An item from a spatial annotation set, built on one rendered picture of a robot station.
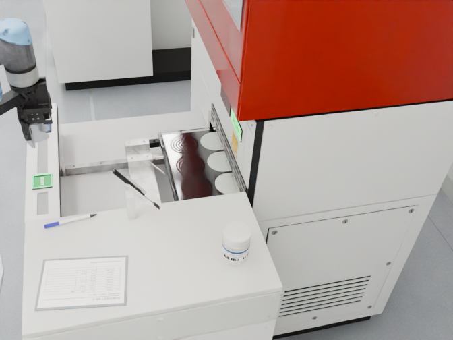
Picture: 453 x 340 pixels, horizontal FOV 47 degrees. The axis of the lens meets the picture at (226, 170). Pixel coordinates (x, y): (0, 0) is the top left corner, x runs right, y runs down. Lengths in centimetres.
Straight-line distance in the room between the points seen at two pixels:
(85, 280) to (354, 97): 84
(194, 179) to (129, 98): 200
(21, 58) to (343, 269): 134
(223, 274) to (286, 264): 58
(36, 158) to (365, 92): 99
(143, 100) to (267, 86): 231
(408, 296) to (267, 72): 164
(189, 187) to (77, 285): 50
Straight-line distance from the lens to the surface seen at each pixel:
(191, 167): 171
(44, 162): 170
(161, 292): 132
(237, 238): 130
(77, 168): 182
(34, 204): 157
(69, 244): 144
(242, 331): 147
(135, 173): 173
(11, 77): 137
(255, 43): 126
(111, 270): 136
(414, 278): 276
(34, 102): 143
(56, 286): 136
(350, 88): 144
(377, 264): 212
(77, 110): 354
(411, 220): 199
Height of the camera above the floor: 205
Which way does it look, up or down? 42 degrees down
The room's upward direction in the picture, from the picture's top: 5 degrees clockwise
